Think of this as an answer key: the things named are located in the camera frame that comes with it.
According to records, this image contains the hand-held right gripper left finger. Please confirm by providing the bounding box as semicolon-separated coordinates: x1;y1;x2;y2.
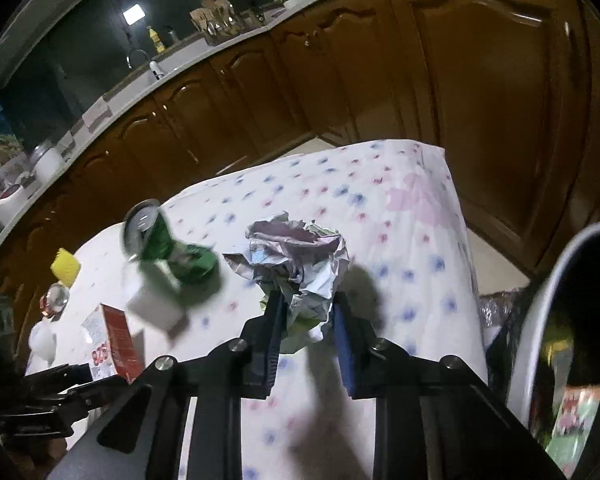
45;291;287;480

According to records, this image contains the large foil wrapper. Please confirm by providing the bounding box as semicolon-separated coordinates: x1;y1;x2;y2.
222;212;351;356

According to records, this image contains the yellow bottle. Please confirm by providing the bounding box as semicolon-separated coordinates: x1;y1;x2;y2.
146;26;166;55

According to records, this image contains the clear jelly cup red lid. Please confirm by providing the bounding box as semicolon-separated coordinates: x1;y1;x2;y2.
39;282;71;318

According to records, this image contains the black bin with white rim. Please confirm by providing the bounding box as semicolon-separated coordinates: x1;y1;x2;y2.
485;220;600;480

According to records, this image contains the white floral tablecloth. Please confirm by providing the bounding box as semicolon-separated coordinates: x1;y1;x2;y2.
25;140;491;480

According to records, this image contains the yellow ribbed plastic piece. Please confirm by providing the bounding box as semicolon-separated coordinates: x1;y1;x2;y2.
50;247;81;283

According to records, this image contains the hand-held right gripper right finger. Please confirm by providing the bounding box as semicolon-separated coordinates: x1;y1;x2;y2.
332;292;566;480

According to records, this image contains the silver top drink can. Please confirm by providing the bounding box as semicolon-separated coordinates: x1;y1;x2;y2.
122;200;173;261

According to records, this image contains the white jar with metal lid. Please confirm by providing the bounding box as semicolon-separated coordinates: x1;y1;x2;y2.
30;140;65;186

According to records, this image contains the white countertop appliance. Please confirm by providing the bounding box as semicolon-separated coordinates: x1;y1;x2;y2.
0;184;28;213

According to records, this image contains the wooden utensil holder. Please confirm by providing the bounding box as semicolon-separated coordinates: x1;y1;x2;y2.
190;0;246;43

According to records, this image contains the chrome kitchen faucet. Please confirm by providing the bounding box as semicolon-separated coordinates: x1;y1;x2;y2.
126;49;163;81

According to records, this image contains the red and white packet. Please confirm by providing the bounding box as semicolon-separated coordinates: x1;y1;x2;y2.
82;304;146;383

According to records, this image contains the dark kitchen window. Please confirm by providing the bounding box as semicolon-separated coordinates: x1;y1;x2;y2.
0;0;261;126

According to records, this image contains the wall poster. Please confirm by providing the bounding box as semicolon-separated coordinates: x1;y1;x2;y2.
0;95;26;176

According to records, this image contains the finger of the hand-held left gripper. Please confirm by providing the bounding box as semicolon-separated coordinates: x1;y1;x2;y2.
27;362;94;396
64;375;131;414

